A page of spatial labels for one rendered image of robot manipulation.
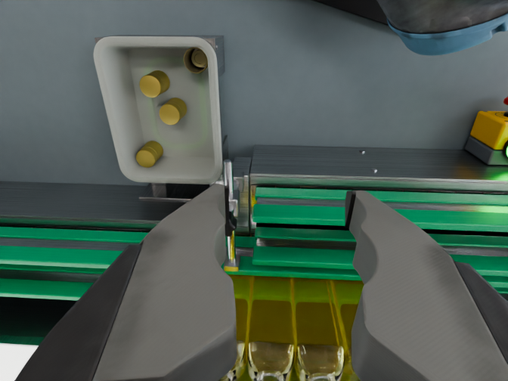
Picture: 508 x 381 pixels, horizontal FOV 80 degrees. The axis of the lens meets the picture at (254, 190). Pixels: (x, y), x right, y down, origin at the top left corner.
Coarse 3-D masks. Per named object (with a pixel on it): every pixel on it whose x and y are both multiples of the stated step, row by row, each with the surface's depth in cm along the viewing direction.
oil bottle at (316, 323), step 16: (304, 288) 43; (320, 288) 43; (304, 304) 40; (320, 304) 40; (304, 320) 38; (320, 320) 38; (336, 320) 38; (304, 336) 36; (320, 336) 36; (336, 336) 36; (304, 352) 35; (320, 352) 35; (336, 352) 35; (304, 368) 34; (320, 368) 34; (336, 368) 34
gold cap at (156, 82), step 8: (152, 72) 49; (160, 72) 49; (144, 80) 46; (152, 80) 46; (160, 80) 47; (168, 80) 50; (144, 88) 47; (152, 88) 47; (160, 88) 47; (168, 88) 51; (152, 96) 48
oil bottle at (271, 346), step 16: (256, 288) 43; (272, 288) 43; (288, 288) 43; (256, 304) 40; (272, 304) 40; (288, 304) 41; (256, 320) 38; (272, 320) 38; (288, 320) 38; (256, 336) 36; (272, 336) 36; (288, 336) 36; (256, 352) 35; (272, 352) 35; (288, 352) 35; (256, 368) 34; (272, 368) 34; (288, 368) 34
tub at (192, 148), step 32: (96, 64) 43; (128, 64) 49; (160, 64) 49; (128, 96) 50; (160, 96) 52; (192, 96) 52; (128, 128) 51; (160, 128) 55; (192, 128) 54; (128, 160) 52; (160, 160) 56; (192, 160) 56
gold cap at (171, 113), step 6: (168, 102) 49; (174, 102) 50; (180, 102) 51; (162, 108) 48; (168, 108) 48; (174, 108) 48; (180, 108) 50; (186, 108) 52; (162, 114) 49; (168, 114) 49; (174, 114) 49; (180, 114) 49; (162, 120) 49; (168, 120) 49; (174, 120) 49
